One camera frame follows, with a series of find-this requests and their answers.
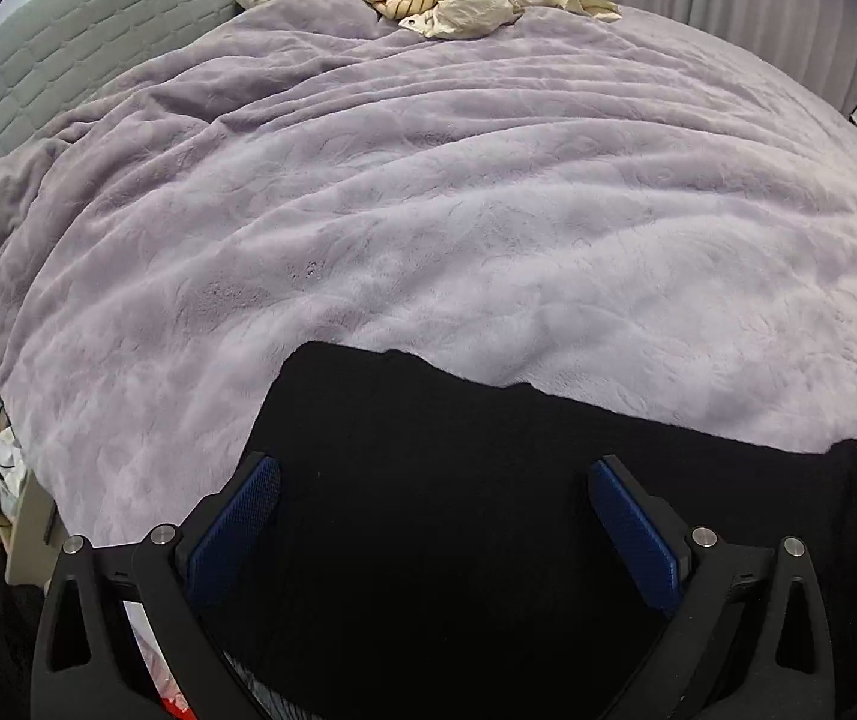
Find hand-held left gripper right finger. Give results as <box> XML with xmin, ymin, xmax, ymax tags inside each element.
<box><xmin>586</xmin><ymin>454</ymin><xmax>840</xmax><ymax>720</ymax></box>

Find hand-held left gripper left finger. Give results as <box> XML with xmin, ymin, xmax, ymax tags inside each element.
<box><xmin>29</xmin><ymin>451</ymin><xmax>283</xmax><ymax>720</ymax></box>

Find black pants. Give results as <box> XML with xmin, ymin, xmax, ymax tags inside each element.
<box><xmin>196</xmin><ymin>341</ymin><xmax>857</xmax><ymax>720</ymax></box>

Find purple fleece blanket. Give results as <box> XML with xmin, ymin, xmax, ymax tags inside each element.
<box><xmin>0</xmin><ymin>0</ymin><xmax>857</xmax><ymax>550</ymax></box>

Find grey curtain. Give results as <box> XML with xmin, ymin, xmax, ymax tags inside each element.
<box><xmin>549</xmin><ymin>0</ymin><xmax>857</xmax><ymax>115</ymax></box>

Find grey quilted headboard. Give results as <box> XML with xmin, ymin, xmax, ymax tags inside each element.
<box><xmin>0</xmin><ymin>0</ymin><xmax>251</xmax><ymax>182</ymax></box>

